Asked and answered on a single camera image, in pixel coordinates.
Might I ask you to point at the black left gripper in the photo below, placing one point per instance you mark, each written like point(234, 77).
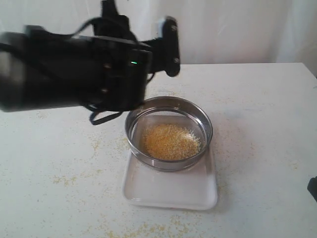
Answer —
point(126, 61)

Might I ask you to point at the round steel mesh sieve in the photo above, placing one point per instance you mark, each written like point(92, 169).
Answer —
point(167, 110)

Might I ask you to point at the yellow millet grains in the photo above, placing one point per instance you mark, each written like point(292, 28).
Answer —
point(170, 142)

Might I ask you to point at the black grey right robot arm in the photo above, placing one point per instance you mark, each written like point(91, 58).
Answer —
point(312, 187)

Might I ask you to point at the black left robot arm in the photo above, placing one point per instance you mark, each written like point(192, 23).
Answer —
point(101, 66)

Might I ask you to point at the white rectangular plastic tray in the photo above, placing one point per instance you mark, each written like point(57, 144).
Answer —
point(194, 188)

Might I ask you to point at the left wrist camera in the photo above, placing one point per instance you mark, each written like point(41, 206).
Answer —
point(169, 54)

